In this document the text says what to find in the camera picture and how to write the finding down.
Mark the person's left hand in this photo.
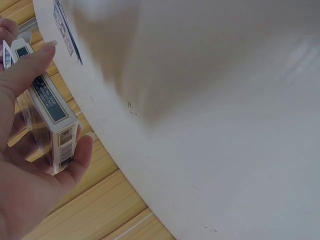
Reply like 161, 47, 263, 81
0, 17, 94, 240

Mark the blue white playing card box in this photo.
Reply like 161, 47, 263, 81
1, 37, 83, 176

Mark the blue backed playing card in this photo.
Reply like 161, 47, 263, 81
52, 0, 85, 67

